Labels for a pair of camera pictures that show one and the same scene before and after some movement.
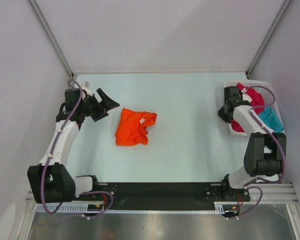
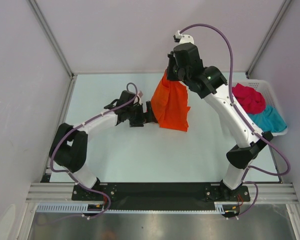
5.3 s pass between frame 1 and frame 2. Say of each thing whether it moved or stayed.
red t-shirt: stayed
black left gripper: moved
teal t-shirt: stayed
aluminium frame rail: stayed
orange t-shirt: moved
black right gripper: moved
